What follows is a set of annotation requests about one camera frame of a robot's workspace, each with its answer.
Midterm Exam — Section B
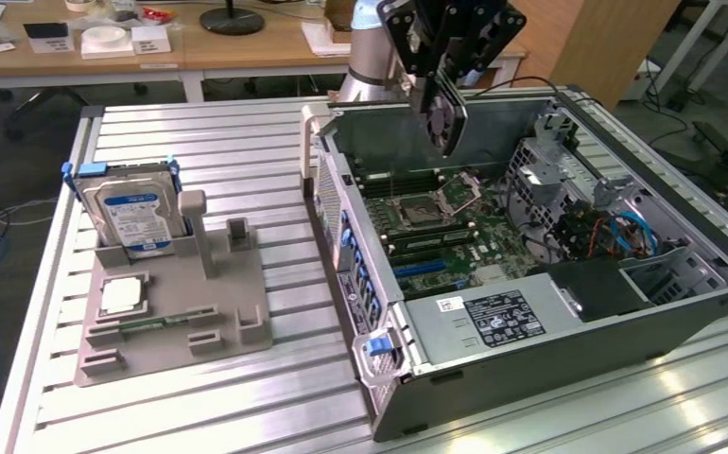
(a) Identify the white tape roll box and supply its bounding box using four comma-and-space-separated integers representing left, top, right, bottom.
80, 26, 136, 61

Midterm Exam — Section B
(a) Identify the blue disk wire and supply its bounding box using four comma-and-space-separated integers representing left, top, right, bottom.
608, 211, 661, 260

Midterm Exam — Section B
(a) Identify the installed green RAM stick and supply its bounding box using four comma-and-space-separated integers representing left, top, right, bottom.
389, 231, 480, 254

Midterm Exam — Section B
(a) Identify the open black PC case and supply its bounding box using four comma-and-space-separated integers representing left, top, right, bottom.
299, 87, 728, 444

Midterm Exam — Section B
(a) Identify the red packet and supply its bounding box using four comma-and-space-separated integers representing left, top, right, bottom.
137, 4, 175, 26

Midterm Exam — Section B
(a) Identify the CPU socket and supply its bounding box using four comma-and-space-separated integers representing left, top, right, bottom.
393, 193, 451, 226

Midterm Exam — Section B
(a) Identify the white paper stack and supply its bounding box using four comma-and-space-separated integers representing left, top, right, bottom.
301, 21, 356, 58

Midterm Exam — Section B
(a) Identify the black cable behind case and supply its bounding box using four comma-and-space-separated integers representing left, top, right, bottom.
467, 74, 599, 105

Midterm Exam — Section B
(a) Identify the hard disk in blue carrier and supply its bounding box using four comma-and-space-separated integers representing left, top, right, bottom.
59, 157, 189, 261

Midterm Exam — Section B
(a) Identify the silver socket cover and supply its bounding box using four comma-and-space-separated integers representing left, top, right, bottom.
436, 170, 485, 202

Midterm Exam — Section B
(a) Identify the wooden desk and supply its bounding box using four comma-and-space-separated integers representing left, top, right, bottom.
0, 0, 528, 91

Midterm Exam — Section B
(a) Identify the black office chair base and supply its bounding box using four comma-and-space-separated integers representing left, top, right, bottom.
0, 84, 91, 141

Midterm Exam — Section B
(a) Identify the grey plastic parts rack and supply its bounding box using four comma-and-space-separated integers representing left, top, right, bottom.
71, 188, 275, 389

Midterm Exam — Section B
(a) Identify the orange disk wire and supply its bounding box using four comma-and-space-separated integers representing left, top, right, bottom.
589, 216, 617, 259

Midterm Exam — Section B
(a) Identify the white floor cable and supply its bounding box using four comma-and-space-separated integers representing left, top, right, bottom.
0, 196, 60, 227

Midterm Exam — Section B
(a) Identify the green motherboard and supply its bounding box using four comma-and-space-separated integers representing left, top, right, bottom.
349, 165, 553, 299

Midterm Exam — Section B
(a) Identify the wooden cabinet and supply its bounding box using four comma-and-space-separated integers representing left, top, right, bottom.
507, 0, 684, 111

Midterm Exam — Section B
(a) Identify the black and white label box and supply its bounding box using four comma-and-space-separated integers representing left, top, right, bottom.
24, 22, 76, 55

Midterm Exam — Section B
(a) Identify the silver CPU chip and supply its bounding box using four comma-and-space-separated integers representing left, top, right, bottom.
99, 278, 145, 316

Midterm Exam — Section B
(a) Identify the black round lamp base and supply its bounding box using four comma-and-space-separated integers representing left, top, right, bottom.
199, 0, 268, 36

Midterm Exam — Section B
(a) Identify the white desk frame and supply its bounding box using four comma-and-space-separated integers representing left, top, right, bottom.
649, 0, 728, 130

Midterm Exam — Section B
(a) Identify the grey power supply unit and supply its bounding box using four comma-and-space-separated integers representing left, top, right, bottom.
399, 273, 585, 373

